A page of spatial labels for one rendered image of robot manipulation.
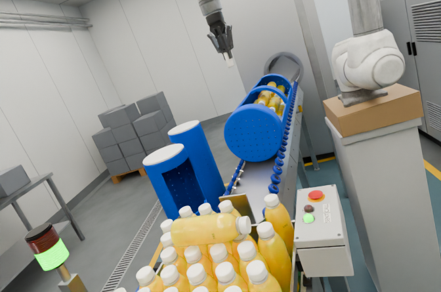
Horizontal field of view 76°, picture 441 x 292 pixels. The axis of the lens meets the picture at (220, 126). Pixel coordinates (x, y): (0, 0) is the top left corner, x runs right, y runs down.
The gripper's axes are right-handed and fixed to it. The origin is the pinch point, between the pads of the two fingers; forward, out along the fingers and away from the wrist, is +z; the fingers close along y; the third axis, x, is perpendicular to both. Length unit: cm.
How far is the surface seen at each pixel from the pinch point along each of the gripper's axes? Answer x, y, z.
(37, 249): 93, 7, 24
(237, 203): 43, -14, 44
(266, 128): -1.0, -6.5, 35.1
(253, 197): 27, -8, 54
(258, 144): 0.9, -0.7, 41.9
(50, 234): 89, 6, 22
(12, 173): 33, 280, 38
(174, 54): -350, 379, -31
